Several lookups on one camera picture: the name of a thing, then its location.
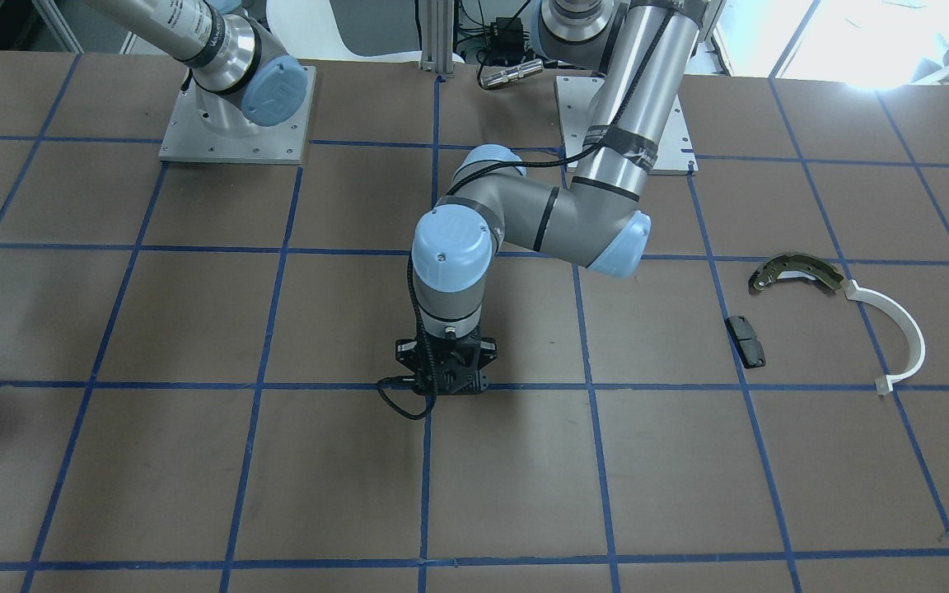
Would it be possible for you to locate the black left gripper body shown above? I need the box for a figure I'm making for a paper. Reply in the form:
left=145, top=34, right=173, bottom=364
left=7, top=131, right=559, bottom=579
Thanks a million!
left=395, top=326, right=498, bottom=395

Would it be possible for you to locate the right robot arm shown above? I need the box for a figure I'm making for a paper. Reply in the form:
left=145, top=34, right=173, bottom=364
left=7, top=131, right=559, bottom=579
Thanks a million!
left=90, top=1, right=309, bottom=127

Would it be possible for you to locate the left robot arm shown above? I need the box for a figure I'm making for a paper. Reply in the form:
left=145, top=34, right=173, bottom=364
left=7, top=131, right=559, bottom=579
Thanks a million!
left=377, top=1, right=708, bottom=404

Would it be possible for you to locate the silver metal cylinder plug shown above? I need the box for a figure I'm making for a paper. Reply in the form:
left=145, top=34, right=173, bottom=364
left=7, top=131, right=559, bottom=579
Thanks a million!
left=478, top=58, right=544, bottom=91

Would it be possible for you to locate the black brake pad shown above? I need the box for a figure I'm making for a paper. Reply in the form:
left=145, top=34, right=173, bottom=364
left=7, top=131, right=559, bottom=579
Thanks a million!
left=724, top=315, right=767, bottom=369

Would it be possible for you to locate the black power brick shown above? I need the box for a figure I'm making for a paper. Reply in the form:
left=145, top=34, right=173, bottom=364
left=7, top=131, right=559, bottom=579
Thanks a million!
left=489, top=16, right=526, bottom=53

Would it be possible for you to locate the white plastic chair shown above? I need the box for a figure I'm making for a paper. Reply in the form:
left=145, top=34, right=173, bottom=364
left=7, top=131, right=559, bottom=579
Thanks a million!
left=266, top=1, right=422, bottom=63

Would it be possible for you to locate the curved metal brake shoe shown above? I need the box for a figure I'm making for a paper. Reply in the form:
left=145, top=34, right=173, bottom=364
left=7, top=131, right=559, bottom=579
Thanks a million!
left=748, top=252, right=846, bottom=292

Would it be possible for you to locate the white curved plastic part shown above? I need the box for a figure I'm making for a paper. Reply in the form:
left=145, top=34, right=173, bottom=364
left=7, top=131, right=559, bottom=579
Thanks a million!
left=840, top=278, right=926, bottom=395

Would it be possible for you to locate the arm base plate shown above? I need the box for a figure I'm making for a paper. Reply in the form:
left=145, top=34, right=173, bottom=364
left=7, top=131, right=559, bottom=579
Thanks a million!
left=554, top=75, right=698, bottom=175
left=159, top=65, right=317, bottom=165

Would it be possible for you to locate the aluminium frame post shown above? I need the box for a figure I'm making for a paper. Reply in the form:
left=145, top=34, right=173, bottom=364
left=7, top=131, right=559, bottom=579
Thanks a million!
left=415, top=1, right=456, bottom=80

